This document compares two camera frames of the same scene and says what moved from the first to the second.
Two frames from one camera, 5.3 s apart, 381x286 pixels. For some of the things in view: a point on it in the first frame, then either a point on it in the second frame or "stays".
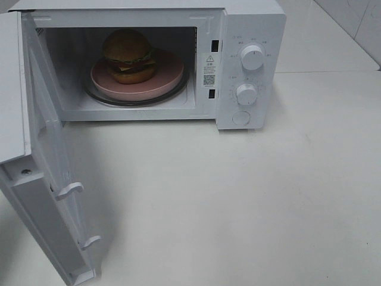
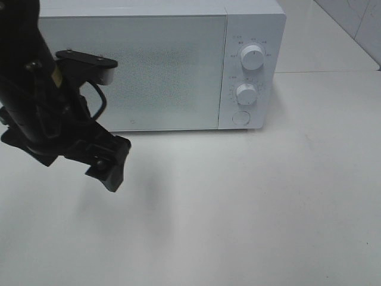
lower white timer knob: x=247 y=93 stays
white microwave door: x=37 y=179 to x=170 y=71
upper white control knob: x=252 y=57 stays
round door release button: x=240 y=117 stays
